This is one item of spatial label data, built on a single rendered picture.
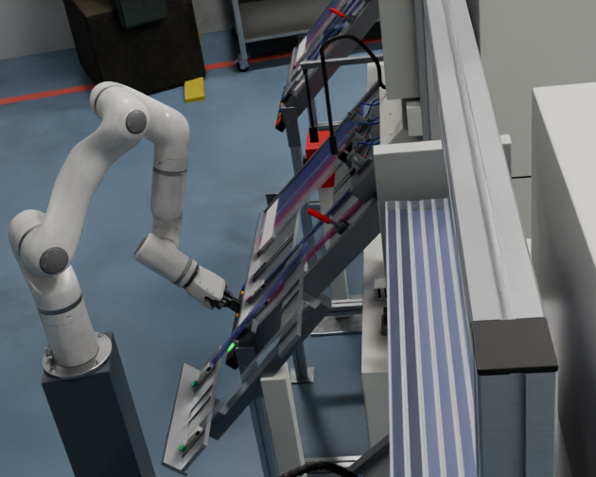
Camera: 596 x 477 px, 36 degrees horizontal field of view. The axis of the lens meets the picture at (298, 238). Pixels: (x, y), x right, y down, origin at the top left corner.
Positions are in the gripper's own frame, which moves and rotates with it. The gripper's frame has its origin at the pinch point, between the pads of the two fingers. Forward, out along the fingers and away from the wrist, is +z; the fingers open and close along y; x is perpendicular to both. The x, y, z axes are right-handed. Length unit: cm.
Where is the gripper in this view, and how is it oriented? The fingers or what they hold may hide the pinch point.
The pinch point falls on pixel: (236, 305)
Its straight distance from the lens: 260.0
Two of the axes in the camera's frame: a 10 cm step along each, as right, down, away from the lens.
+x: 6.0, -6.5, -4.7
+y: -0.7, 5.4, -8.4
